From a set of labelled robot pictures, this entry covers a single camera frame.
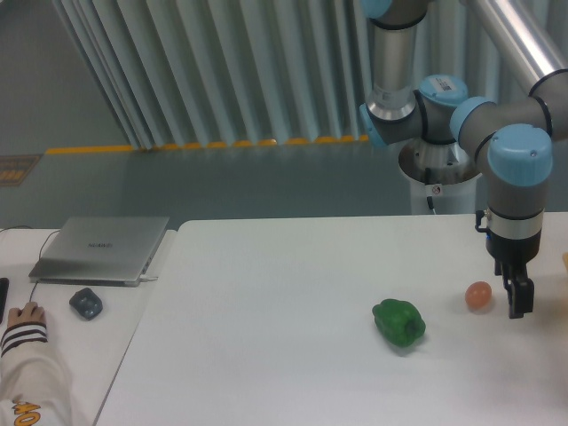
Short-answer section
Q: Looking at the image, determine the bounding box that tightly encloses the person's hand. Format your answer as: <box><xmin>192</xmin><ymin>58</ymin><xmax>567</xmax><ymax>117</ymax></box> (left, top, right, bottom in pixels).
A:
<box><xmin>7</xmin><ymin>302</ymin><xmax>46</xmax><ymax>328</ymax></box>

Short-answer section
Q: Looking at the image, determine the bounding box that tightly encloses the brown egg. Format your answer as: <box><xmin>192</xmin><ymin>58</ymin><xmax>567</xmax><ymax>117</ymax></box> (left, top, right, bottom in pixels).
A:
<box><xmin>464</xmin><ymin>281</ymin><xmax>492</xmax><ymax>310</ymax></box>

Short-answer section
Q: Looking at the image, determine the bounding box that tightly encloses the grey mouse cable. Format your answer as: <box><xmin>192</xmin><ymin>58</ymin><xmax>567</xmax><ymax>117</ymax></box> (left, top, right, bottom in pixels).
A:
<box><xmin>0</xmin><ymin>225</ymin><xmax>62</xmax><ymax>304</ymax></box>

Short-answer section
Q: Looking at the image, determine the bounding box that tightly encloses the black pedestal cable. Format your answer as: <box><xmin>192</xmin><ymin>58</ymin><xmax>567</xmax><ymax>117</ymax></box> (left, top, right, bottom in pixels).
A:
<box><xmin>423</xmin><ymin>166</ymin><xmax>438</xmax><ymax>217</ymax></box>

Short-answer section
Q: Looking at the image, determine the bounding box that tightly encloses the green bell pepper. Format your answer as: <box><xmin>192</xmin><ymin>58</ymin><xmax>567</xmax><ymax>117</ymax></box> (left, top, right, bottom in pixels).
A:
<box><xmin>372</xmin><ymin>298</ymin><xmax>426</xmax><ymax>348</ymax></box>

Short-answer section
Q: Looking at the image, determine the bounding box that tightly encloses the white folding partition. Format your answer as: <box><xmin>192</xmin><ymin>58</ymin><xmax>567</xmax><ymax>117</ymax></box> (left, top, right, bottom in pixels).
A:
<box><xmin>51</xmin><ymin>0</ymin><xmax>542</xmax><ymax>152</ymax></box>

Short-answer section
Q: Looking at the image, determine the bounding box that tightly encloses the cream sleeved forearm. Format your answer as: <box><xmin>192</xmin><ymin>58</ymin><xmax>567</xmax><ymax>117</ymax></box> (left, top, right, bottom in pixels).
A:
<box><xmin>1</xmin><ymin>321</ymin><xmax>72</xmax><ymax>425</ymax></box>

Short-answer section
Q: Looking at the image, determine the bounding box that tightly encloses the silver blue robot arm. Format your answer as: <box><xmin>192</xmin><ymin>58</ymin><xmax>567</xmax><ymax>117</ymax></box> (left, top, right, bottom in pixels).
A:
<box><xmin>359</xmin><ymin>1</ymin><xmax>567</xmax><ymax>319</ymax></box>

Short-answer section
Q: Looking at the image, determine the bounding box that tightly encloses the silver closed laptop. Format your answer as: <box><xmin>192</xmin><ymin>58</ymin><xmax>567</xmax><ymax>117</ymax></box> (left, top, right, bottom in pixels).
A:
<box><xmin>28</xmin><ymin>217</ymin><xmax>169</xmax><ymax>287</ymax></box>

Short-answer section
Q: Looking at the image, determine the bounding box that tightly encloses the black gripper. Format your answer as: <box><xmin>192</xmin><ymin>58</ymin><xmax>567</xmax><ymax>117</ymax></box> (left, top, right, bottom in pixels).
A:
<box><xmin>475</xmin><ymin>209</ymin><xmax>542</xmax><ymax>319</ymax></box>

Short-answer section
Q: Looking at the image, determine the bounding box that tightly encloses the black phone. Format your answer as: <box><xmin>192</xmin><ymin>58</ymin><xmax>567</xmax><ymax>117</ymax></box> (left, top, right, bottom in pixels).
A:
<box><xmin>0</xmin><ymin>277</ymin><xmax>10</xmax><ymax>323</ymax></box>

